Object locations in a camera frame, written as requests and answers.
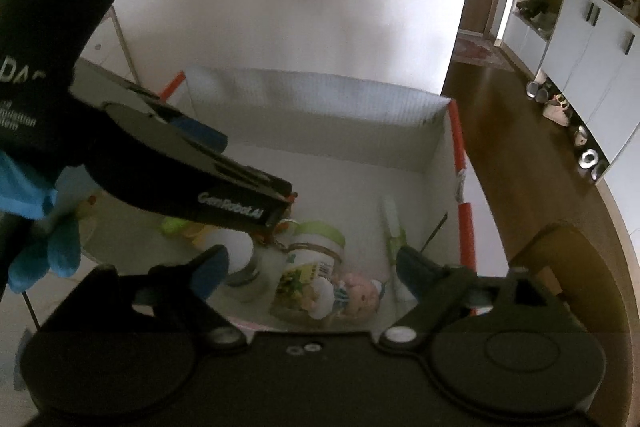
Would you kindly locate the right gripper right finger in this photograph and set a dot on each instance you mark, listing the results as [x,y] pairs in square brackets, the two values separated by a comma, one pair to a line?
[439,291]

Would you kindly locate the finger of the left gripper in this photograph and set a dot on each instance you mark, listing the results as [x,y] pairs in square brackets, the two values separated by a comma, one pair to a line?
[250,197]
[166,124]

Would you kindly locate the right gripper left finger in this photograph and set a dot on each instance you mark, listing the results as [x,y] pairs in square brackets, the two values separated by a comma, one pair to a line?
[178,296]

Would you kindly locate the orange red small toy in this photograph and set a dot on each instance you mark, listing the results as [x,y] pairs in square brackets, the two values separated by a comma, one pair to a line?
[272,238]

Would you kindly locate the silver-cap small jar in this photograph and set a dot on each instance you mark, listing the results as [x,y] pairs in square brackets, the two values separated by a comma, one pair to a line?
[245,281]

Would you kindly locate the green tube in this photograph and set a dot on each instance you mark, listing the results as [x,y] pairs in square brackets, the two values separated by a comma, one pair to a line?
[171,226]

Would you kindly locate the white green tube pen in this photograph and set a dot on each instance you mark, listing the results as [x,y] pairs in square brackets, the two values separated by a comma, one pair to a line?
[395,239]

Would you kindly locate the green-lid jar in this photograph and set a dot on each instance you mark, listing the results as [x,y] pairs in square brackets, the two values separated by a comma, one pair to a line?
[314,251]

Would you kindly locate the pink-haired doll figure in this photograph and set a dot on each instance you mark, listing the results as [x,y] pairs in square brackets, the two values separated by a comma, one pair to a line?
[350,296]

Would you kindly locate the blue gloved hand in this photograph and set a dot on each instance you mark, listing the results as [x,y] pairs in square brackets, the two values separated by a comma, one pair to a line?
[40,224]

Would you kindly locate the white drawer cabinet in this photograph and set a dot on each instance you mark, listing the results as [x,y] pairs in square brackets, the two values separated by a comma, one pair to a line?
[108,49]

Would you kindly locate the red cardboard box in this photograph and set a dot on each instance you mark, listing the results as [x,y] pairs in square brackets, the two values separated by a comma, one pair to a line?
[358,153]

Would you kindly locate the dark wooden chair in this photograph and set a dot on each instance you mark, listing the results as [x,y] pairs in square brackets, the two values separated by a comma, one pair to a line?
[594,280]

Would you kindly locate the pink white sneaker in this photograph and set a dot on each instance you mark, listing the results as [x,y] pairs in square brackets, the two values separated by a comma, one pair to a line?
[555,110]

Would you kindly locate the red door mat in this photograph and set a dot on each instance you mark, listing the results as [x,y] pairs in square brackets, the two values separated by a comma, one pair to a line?
[477,51]

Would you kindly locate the white wall cabinet unit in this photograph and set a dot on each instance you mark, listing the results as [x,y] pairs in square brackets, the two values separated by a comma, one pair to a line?
[588,51]

